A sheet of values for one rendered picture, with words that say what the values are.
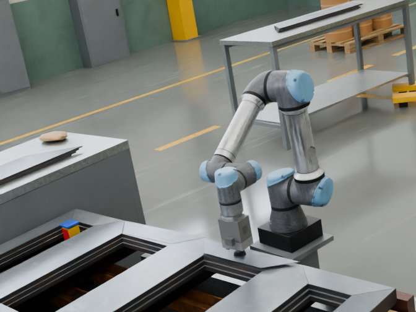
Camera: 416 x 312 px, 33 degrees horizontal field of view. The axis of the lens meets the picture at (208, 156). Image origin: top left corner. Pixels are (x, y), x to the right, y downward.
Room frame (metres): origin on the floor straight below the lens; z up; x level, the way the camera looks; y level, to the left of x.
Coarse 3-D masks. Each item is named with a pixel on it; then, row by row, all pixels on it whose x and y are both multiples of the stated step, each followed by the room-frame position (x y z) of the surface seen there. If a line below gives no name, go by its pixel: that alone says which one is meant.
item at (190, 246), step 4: (176, 244) 2.35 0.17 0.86; (180, 244) 2.35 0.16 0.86; (184, 244) 2.34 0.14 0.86; (188, 244) 2.34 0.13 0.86; (192, 244) 2.33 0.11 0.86; (196, 244) 2.32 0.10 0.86; (200, 244) 2.32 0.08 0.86; (180, 248) 2.31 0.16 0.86; (184, 248) 2.31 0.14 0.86; (188, 248) 2.30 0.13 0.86; (192, 248) 2.29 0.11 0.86; (196, 248) 2.29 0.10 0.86; (200, 248) 2.28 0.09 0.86; (196, 252) 2.26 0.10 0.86; (200, 252) 2.25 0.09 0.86
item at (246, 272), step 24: (48, 240) 2.69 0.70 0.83; (120, 240) 2.53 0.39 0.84; (144, 240) 2.45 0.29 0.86; (192, 240) 2.36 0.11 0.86; (0, 264) 2.53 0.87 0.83; (72, 264) 2.38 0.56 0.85; (192, 264) 2.19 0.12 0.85; (216, 264) 2.17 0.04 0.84; (240, 264) 2.11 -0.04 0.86; (288, 264) 2.05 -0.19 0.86; (24, 288) 2.24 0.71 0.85; (168, 288) 2.09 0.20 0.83; (312, 288) 1.89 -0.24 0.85
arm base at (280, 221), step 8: (272, 208) 2.57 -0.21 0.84; (288, 208) 2.54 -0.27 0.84; (296, 208) 2.55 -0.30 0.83; (272, 216) 2.57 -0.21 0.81; (280, 216) 2.54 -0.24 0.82; (288, 216) 2.54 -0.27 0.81; (296, 216) 2.54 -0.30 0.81; (304, 216) 2.56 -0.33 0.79; (272, 224) 2.56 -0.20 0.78; (280, 224) 2.54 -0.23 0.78; (288, 224) 2.53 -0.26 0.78; (296, 224) 2.53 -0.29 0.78; (304, 224) 2.55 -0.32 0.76; (280, 232) 2.53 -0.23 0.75; (288, 232) 2.52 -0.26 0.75
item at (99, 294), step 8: (96, 288) 2.12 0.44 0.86; (104, 288) 2.11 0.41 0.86; (88, 296) 2.08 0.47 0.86; (96, 296) 2.07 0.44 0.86; (104, 296) 2.06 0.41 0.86; (112, 296) 2.05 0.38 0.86; (120, 296) 2.04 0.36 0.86; (104, 304) 2.00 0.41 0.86; (112, 304) 1.99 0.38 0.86; (120, 304) 1.98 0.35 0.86
